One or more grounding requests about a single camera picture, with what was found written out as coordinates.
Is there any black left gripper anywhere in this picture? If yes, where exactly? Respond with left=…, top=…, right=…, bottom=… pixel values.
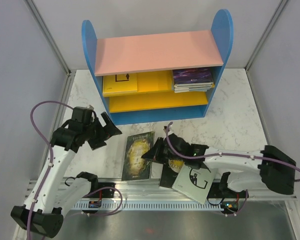
left=82, top=112, right=122, bottom=151

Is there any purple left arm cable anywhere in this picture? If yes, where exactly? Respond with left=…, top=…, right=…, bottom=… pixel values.
left=26, top=100, right=75, bottom=240

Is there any light blue book with barcode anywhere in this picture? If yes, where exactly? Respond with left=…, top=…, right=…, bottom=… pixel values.
left=174, top=88, right=210, bottom=93

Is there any black W.S. book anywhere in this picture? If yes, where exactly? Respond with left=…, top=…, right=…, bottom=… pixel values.
left=159, top=159, right=184, bottom=189

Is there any aluminium frame rail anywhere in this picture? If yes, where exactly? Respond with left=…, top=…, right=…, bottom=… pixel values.
left=24, top=177, right=298, bottom=201

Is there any purple Robinson Crusoe book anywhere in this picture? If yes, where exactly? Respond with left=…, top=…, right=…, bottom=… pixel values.
left=172, top=67, right=213, bottom=86

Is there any teal ocean cover book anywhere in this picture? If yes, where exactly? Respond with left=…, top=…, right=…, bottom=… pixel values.
left=174, top=86, right=213, bottom=90

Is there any white slotted cable duct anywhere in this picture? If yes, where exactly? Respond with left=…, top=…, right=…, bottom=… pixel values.
left=72, top=199, right=224, bottom=211

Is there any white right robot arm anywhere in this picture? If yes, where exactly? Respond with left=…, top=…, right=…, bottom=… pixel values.
left=142, top=133, right=296, bottom=197

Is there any blue pink yellow bookshelf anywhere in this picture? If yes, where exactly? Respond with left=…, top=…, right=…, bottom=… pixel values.
left=81, top=9, right=234, bottom=125

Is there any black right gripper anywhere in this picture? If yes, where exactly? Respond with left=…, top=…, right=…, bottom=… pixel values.
left=142, top=137, right=185, bottom=164

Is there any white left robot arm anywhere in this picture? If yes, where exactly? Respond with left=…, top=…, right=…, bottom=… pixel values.
left=10, top=107, right=122, bottom=238

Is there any green forest cover book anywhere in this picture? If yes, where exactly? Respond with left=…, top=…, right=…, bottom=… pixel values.
left=121, top=131, right=155, bottom=181

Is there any dark navy book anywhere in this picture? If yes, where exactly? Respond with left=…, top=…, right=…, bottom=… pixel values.
left=174, top=82, right=214, bottom=88

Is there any grey book with letter G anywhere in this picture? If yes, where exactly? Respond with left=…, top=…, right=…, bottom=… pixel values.
left=172, top=165, right=217, bottom=204

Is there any yellow book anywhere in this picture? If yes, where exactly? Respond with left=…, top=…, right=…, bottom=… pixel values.
left=102, top=73, right=138, bottom=97

